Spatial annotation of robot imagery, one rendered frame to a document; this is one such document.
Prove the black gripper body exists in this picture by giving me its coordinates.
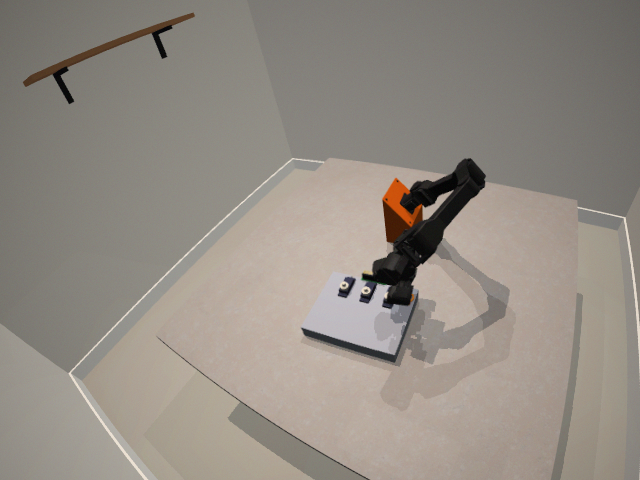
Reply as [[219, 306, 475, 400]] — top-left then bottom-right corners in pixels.
[[386, 264, 416, 306]]

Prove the black pin header strip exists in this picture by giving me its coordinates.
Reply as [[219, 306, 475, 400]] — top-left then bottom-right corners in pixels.
[[362, 273, 386, 285]]

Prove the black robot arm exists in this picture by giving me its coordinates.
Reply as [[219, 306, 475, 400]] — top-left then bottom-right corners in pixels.
[[372, 158, 486, 286]]

